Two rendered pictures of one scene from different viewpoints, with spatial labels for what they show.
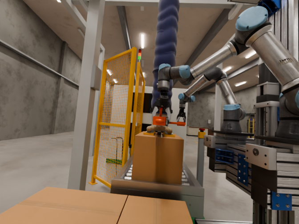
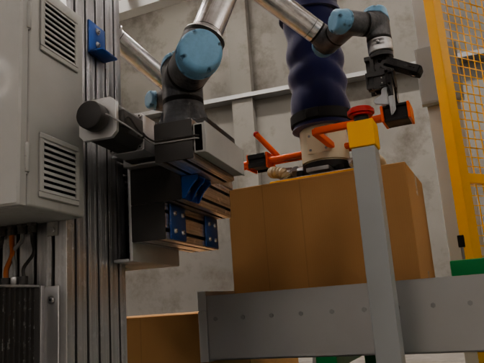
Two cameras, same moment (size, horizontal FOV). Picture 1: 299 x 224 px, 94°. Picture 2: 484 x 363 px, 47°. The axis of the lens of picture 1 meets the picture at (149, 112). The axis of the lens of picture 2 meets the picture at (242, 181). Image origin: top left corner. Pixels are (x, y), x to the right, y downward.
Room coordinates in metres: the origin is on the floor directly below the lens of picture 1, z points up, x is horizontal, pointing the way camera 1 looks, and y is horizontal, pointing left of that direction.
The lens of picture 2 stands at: (1.80, -2.05, 0.56)
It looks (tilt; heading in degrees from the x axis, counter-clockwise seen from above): 12 degrees up; 109
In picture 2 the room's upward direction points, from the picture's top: 4 degrees counter-clockwise
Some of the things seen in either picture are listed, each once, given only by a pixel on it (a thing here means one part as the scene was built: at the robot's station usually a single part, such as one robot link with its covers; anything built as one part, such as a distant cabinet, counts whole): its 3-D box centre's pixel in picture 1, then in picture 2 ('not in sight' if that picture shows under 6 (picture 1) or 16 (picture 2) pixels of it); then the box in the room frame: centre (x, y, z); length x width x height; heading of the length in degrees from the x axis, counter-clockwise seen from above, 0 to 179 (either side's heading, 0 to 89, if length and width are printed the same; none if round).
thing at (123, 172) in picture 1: (135, 157); not in sight; (2.28, 0.16, 0.50); 2.31 x 0.05 x 0.19; 177
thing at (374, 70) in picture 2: (182, 112); (381, 73); (1.69, -0.40, 1.22); 0.09 x 0.08 x 0.12; 176
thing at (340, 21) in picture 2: (188, 98); (346, 25); (1.61, -0.45, 1.37); 0.11 x 0.11 x 0.08; 41
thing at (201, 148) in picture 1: (200, 175); (385, 320); (1.64, -0.63, 0.50); 0.07 x 0.07 x 1.00; 87
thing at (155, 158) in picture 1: (157, 154); (333, 242); (1.44, -0.12, 0.75); 0.60 x 0.40 x 0.40; 176
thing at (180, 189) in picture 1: (156, 186); (245, 299); (1.10, -0.10, 0.58); 0.70 x 0.03 x 0.06; 87
